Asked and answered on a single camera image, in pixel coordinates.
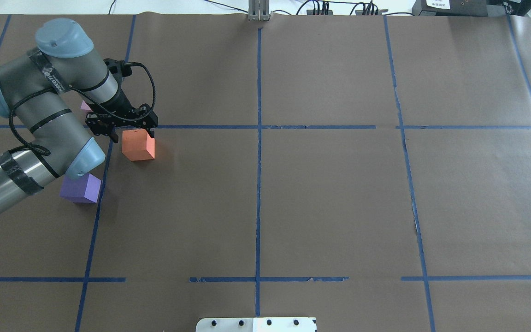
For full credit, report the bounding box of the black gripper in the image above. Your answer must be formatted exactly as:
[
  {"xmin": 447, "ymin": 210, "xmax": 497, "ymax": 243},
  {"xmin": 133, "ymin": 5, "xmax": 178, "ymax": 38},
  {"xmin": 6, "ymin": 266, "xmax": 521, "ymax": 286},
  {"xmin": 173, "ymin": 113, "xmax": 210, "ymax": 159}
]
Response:
[{"xmin": 86, "ymin": 100, "xmax": 159, "ymax": 143}]

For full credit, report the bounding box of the orange foam block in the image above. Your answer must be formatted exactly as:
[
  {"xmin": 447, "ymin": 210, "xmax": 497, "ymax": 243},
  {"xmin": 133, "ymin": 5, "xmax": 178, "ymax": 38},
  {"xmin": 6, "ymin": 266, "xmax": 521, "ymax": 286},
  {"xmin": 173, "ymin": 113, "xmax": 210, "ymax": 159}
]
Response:
[{"xmin": 121, "ymin": 130, "xmax": 155, "ymax": 161}]

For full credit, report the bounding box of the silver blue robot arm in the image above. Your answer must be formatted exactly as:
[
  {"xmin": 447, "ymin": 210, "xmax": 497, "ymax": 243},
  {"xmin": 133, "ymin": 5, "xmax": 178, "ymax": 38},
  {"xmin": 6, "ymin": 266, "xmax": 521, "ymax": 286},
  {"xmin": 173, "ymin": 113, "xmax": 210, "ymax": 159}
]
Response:
[{"xmin": 0, "ymin": 18, "xmax": 159, "ymax": 214}]

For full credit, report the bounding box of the pink foam block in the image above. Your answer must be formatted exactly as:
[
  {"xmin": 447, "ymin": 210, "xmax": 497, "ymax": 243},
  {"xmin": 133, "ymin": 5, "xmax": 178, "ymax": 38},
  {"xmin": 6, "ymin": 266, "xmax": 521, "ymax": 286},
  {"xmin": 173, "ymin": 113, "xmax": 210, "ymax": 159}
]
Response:
[{"xmin": 80, "ymin": 101, "xmax": 91, "ymax": 112}]

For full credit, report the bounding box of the purple foam block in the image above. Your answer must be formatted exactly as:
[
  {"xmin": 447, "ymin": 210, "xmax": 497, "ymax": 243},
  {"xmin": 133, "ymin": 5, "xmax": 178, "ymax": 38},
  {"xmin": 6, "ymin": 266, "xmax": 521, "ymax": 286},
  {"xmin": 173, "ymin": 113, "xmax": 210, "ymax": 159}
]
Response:
[{"xmin": 59, "ymin": 173, "xmax": 101, "ymax": 204}]

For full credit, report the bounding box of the black computer box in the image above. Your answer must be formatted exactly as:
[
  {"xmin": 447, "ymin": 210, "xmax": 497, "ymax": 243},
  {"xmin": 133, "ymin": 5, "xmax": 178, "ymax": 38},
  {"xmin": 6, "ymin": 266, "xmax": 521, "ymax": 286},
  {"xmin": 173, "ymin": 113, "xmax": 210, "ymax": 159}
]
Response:
[{"xmin": 412, "ymin": 0, "xmax": 531, "ymax": 17}]

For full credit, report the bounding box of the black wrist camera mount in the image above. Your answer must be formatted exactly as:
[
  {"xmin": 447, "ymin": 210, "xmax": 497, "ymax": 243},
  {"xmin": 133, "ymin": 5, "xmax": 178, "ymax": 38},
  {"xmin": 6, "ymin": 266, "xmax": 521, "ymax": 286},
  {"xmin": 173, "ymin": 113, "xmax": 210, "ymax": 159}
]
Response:
[{"xmin": 104, "ymin": 58, "xmax": 133, "ymax": 84}]

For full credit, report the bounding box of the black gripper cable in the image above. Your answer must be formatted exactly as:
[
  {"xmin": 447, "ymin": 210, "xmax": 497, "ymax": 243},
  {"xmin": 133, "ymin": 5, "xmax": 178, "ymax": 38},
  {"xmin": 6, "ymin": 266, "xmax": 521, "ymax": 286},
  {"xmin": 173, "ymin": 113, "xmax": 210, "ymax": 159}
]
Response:
[{"xmin": 0, "ymin": 62, "xmax": 156, "ymax": 172}]

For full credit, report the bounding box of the aluminium frame post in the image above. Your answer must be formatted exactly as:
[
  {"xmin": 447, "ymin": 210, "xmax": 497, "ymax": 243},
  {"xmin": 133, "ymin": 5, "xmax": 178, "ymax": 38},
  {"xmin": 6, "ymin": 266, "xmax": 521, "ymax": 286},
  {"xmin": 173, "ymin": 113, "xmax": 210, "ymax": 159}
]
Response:
[{"xmin": 248, "ymin": 0, "xmax": 271, "ymax": 22}]

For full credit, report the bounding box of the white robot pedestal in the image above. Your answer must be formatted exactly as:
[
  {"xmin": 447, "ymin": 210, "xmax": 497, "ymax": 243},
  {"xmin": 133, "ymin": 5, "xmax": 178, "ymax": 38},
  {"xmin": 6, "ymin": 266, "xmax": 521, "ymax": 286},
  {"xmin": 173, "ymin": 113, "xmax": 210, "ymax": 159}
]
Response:
[{"xmin": 195, "ymin": 317, "xmax": 318, "ymax": 332}]

